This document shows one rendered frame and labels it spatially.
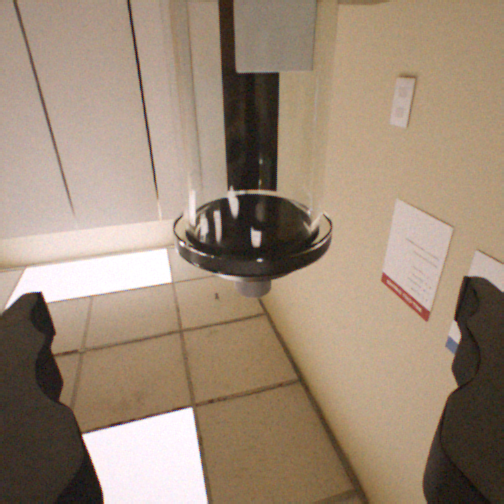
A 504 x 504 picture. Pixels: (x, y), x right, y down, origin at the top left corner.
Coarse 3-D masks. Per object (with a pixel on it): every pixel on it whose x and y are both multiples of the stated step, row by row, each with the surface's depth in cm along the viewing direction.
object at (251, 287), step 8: (240, 280) 22; (248, 280) 22; (256, 280) 22; (264, 280) 22; (240, 288) 26; (248, 288) 25; (256, 288) 25; (264, 288) 26; (248, 296) 26; (256, 296) 26
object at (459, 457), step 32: (480, 288) 10; (480, 320) 9; (480, 352) 8; (480, 384) 7; (448, 416) 7; (480, 416) 7; (448, 448) 6; (480, 448) 6; (448, 480) 6; (480, 480) 6
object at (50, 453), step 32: (0, 320) 9; (32, 320) 9; (0, 352) 8; (32, 352) 8; (0, 384) 7; (32, 384) 7; (0, 416) 7; (32, 416) 7; (64, 416) 7; (0, 448) 6; (32, 448) 6; (64, 448) 6; (0, 480) 6; (32, 480) 6; (64, 480) 6; (96, 480) 7
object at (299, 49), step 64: (192, 0) 15; (256, 0) 15; (320, 0) 16; (192, 64) 17; (256, 64) 16; (320, 64) 17; (192, 128) 18; (256, 128) 17; (320, 128) 19; (192, 192) 20; (256, 192) 19; (320, 192) 21; (256, 256) 20; (320, 256) 22
